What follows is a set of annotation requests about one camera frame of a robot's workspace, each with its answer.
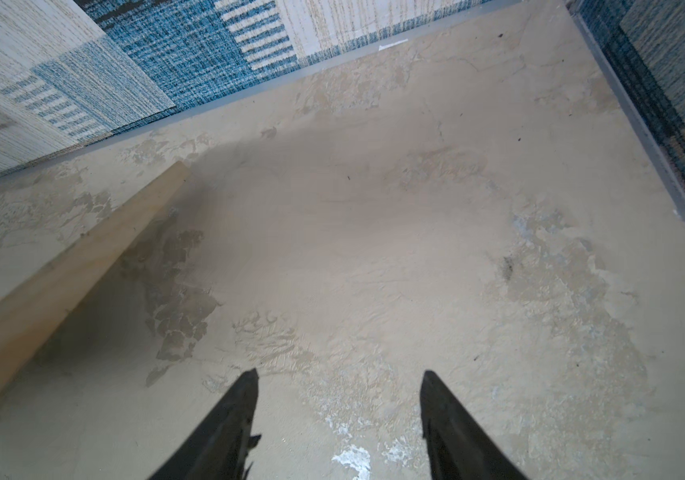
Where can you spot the light wooden picture frame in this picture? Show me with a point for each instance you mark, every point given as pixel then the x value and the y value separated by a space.
pixel 34 310

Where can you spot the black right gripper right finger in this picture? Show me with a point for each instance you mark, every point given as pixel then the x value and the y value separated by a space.
pixel 457 447

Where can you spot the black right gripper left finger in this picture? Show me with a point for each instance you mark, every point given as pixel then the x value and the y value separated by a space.
pixel 219 446

